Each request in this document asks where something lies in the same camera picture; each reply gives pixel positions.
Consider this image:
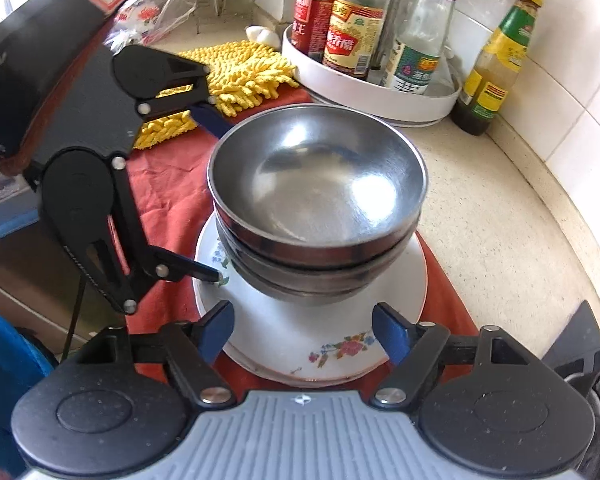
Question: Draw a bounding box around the large white floral plate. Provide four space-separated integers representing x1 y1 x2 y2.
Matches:
193 216 428 387

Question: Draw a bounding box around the steel bowl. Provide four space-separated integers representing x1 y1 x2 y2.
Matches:
215 216 424 281
207 103 428 266
228 255 396 306

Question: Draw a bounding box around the yellow chenille cloth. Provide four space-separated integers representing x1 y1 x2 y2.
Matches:
133 40 299 151

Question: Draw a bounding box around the red cloth mat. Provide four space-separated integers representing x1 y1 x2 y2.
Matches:
107 84 481 401

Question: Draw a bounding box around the clear plastic bag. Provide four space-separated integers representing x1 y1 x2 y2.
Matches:
104 0 197 52

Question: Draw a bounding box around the black gas stove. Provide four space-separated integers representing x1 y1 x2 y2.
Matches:
542 301 600 479

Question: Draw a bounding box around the red-label soy sauce bottle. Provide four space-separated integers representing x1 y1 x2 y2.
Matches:
291 0 334 62

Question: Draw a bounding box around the white round condiment tray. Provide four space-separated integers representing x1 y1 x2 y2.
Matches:
282 26 462 128

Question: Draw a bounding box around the yellow-cap vinegar bottle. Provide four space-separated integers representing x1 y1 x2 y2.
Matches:
323 0 388 79

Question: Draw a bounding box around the clear purple-cap vinegar bottle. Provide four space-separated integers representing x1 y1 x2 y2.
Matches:
380 0 455 94

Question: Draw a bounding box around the dark thin bottle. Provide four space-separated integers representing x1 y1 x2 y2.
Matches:
367 0 401 84

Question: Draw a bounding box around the yellow-label oil bottle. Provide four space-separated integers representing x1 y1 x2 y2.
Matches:
450 0 543 136

